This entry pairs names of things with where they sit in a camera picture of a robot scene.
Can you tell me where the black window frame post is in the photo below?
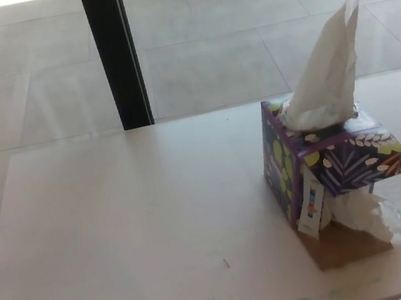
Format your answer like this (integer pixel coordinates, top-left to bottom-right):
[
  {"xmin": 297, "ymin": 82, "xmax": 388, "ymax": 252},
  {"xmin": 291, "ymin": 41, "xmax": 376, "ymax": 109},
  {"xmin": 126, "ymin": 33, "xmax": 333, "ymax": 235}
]
[{"xmin": 80, "ymin": 0, "xmax": 156, "ymax": 135}]

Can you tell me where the white tissue sheet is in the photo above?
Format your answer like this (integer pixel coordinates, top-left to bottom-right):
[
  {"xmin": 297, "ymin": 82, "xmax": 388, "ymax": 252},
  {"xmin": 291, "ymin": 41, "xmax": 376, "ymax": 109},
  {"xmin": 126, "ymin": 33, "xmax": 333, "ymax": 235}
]
[{"xmin": 263, "ymin": 0, "xmax": 382, "ymax": 135}]

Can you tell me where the crumpled white tissue bunch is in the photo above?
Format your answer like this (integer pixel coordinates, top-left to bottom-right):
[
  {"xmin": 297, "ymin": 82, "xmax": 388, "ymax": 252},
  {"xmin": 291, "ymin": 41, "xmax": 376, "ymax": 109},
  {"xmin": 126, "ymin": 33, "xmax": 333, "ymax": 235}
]
[{"xmin": 323, "ymin": 185, "xmax": 396, "ymax": 254}]

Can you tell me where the purple floral tissue box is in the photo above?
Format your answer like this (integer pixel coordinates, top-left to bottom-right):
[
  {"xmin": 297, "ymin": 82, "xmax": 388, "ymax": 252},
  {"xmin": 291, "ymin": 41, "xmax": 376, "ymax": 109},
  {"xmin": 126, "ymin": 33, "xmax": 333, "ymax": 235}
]
[{"xmin": 250, "ymin": 76, "xmax": 401, "ymax": 279}]

